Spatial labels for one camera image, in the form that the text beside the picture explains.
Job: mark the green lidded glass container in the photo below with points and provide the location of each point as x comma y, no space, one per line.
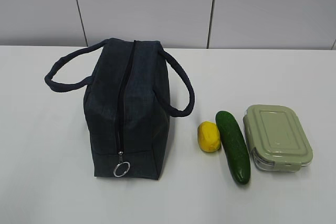
276,139

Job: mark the yellow lemon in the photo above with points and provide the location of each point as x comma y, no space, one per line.
208,137

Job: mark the dark blue lunch bag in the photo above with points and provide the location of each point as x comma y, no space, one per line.
133,91

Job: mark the green cucumber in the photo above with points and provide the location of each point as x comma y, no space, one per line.
234,147

